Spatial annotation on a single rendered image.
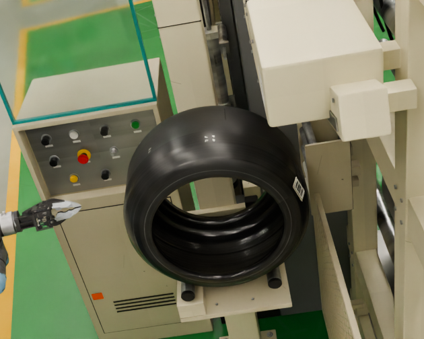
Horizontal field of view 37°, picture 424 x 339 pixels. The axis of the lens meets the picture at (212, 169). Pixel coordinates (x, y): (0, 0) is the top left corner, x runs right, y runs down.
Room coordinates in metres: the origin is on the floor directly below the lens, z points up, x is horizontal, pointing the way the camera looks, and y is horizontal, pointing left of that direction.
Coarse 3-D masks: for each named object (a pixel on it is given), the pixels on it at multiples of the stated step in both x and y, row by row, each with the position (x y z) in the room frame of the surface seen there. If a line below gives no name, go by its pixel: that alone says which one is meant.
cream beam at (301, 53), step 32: (256, 0) 1.51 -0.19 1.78; (288, 0) 1.47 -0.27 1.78; (320, 0) 1.43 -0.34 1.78; (352, 0) 1.40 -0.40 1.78; (256, 32) 1.32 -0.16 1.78; (288, 32) 1.29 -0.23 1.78; (320, 32) 1.26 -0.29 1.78; (352, 32) 1.22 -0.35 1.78; (256, 64) 1.34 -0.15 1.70; (288, 64) 1.15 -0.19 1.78; (320, 64) 1.14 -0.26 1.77; (352, 64) 1.14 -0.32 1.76; (288, 96) 1.15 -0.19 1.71; (320, 96) 1.14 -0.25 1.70
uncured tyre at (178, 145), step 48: (144, 144) 1.60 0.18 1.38; (192, 144) 1.46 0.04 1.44; (240, 144) 1.44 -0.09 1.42; (288, 144) 1.56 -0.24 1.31; (144, 192) 1.43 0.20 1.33; (288, 192) 1.39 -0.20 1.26; (144, 240) 1.42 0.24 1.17; (192, 240) 1.64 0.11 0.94; (240, 240) 1.62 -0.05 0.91; (288, 240) 1.39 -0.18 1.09
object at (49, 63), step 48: (0, 0) 2.10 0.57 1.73; (48, 0) 2.09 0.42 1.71; (96, 0) 2.08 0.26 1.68; (0, 48) 2.11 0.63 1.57; (48, 48) 2.09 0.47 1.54; (96, 48) 2.08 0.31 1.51; (144, 48) 2.07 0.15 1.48; (48, 96) 2.10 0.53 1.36; (96, 96) 2.09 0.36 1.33; (144, 96) 2.07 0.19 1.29
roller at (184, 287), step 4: (184, 284) 1.46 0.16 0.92; (188, 284) 1.46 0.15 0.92; (184, 288) 1.45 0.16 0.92; (188, 288) 1.44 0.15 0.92; (192, 288) 1.45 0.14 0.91; (184, 292) 1.43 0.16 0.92; (188, 292) 1.43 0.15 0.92; (192, 292) 1.43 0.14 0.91; (184, 296) 1.43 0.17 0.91; (188, 296) 1.42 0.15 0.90; (192, 296) 1.42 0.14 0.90; (184, 300) 1.43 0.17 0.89; (188, 300) 1.42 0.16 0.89
